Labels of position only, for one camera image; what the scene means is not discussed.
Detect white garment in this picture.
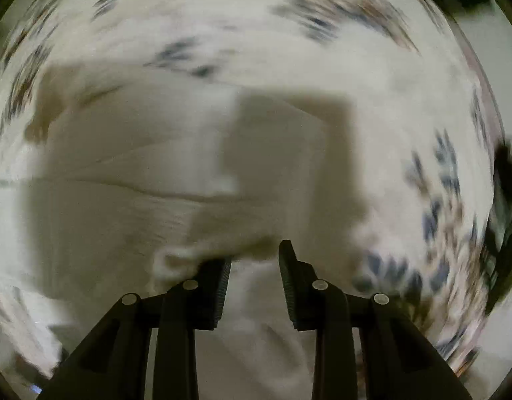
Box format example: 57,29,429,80
0,62,367,400

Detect floral printed bedsheet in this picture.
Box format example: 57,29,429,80
0,0,511,384

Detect dark green cloth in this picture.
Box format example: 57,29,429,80
483,135,512,315

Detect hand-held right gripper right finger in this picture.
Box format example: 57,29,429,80
278,240,473,400

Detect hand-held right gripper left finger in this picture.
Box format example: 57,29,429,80
38,257,233,400

